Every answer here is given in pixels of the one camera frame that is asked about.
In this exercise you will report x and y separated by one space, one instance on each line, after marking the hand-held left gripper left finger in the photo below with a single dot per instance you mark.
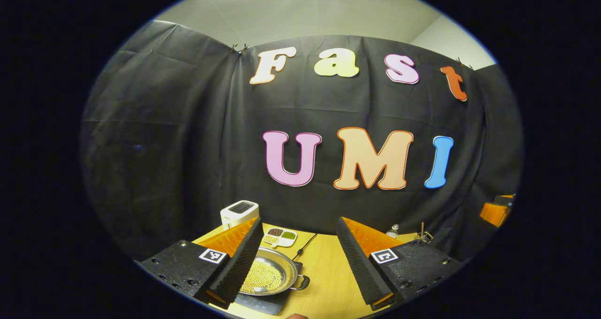
242 262

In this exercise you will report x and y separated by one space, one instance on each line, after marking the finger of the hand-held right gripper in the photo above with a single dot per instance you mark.
494 213

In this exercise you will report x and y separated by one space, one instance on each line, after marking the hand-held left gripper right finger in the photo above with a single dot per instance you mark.
357 262

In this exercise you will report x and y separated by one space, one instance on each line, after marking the black induction cooktop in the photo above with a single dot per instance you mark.
263 302

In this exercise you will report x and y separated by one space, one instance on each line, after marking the white divided dish of beans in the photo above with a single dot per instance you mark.
281 237

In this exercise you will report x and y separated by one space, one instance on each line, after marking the clear bottle with pink label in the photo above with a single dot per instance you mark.
393 232

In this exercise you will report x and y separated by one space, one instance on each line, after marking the white toaster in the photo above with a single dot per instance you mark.
237 211

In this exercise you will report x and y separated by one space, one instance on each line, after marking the black binder clip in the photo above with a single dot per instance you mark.
464 63
239 48

